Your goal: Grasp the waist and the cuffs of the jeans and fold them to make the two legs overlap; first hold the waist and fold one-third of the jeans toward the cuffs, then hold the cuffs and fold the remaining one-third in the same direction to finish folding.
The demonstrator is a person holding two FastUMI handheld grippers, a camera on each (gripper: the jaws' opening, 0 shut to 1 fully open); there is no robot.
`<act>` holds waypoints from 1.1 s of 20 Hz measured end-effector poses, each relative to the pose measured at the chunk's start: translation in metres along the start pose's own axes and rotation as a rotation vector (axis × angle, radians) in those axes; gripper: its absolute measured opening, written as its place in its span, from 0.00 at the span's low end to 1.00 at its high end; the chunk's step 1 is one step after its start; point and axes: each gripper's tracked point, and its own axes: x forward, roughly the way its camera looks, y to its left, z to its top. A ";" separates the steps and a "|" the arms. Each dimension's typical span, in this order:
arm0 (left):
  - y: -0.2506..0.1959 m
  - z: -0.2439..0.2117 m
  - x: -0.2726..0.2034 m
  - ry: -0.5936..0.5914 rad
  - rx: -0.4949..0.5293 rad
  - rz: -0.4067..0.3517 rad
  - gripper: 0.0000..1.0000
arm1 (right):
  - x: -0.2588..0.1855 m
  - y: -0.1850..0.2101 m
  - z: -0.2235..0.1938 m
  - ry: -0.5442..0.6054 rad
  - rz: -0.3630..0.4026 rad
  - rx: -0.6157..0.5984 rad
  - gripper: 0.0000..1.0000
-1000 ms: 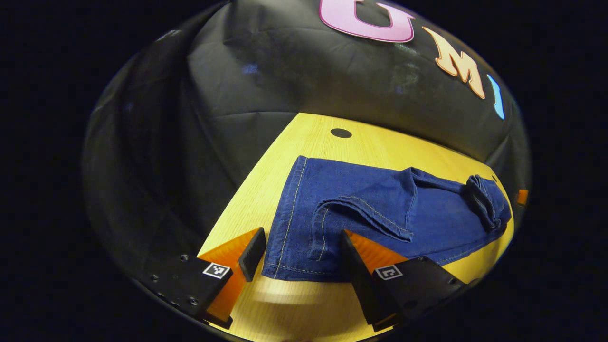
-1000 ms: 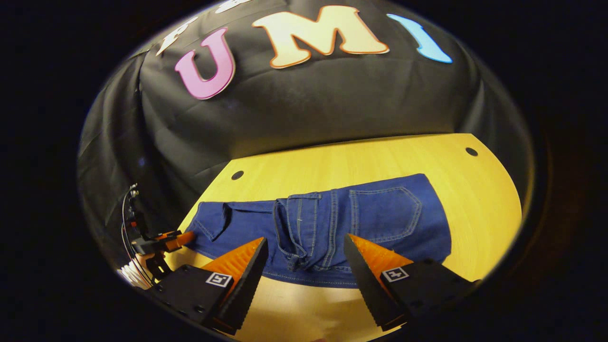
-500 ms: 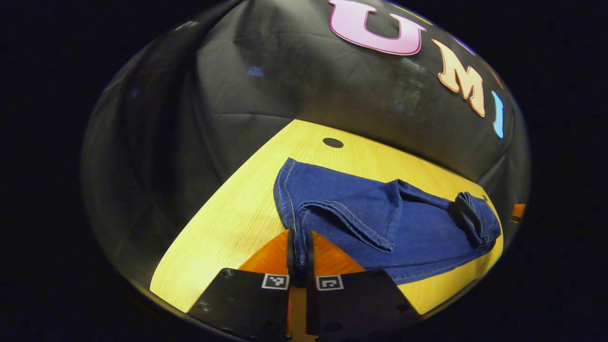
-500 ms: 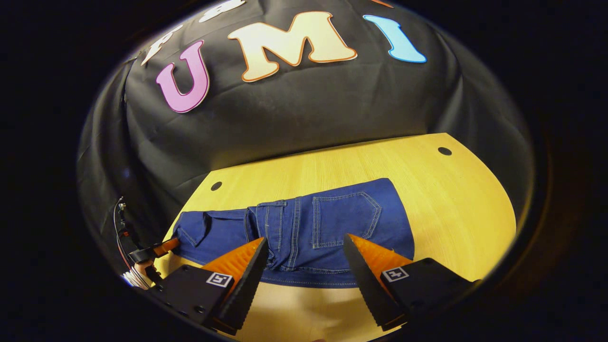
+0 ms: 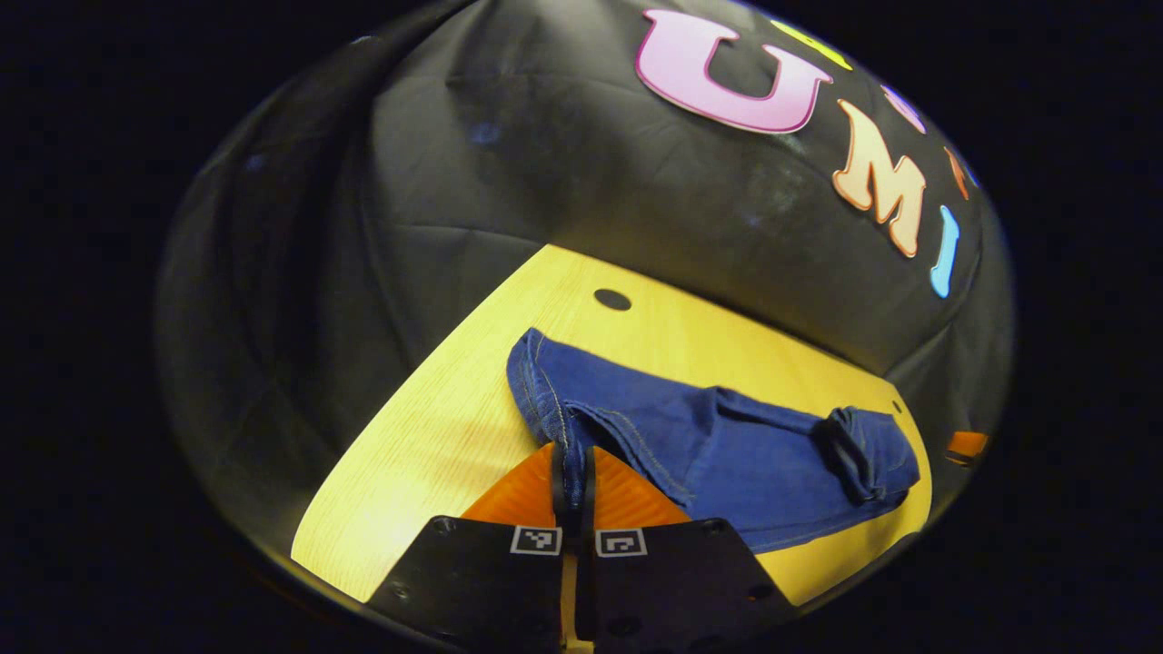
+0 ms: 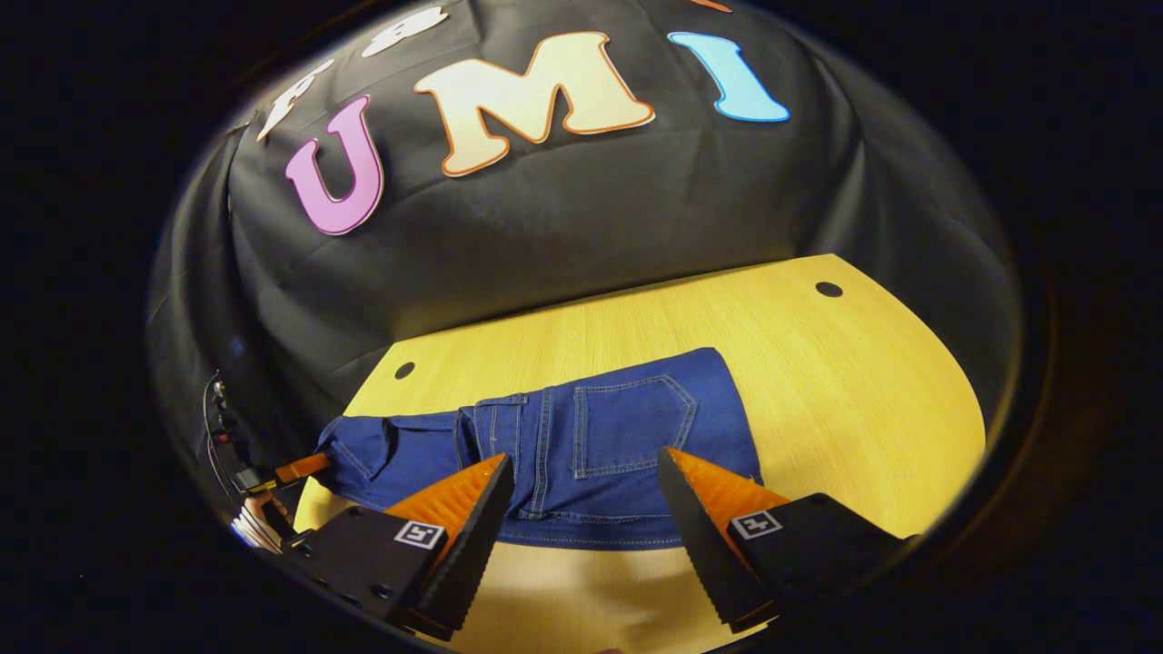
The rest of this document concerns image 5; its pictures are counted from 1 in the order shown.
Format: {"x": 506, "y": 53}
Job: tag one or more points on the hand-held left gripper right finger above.
{"x": 672, "y": 586}

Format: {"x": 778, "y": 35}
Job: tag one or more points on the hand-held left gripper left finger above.
{"x": 472, "y": 581}

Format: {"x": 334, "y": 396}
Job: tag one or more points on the blue denim jeans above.
{"x": 727, "y": 454}

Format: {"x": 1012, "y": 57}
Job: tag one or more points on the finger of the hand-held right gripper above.
{"x": 965, "y": 444}

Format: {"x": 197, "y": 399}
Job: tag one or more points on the black backdrop cloth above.
{"x": 545, "y": 163}

